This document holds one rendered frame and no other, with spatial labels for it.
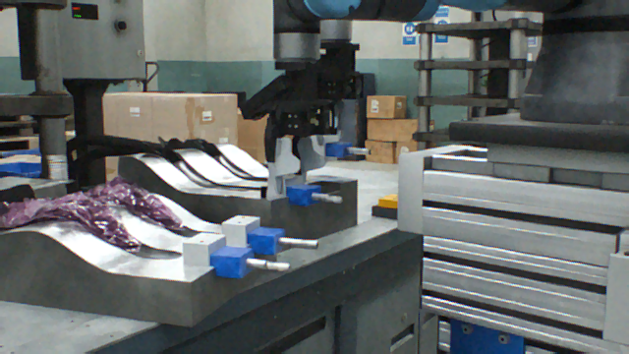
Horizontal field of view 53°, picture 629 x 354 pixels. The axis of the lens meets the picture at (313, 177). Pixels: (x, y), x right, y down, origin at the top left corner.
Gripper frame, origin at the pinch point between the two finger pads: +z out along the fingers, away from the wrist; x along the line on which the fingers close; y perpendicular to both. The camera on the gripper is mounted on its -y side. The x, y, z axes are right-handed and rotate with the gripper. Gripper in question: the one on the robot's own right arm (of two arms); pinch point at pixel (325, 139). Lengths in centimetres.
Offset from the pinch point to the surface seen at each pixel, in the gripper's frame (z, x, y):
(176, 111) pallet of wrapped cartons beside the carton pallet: 13, 224, -293
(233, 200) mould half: 6.8, -36.1, 6.4
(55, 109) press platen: -6, -26, -58
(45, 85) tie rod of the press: -11, -27, -61
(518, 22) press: -51, 360, -78
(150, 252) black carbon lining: 10, -58, 12
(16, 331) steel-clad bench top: 15, -76, 10
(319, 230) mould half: 13.5, -22.7, 14.3
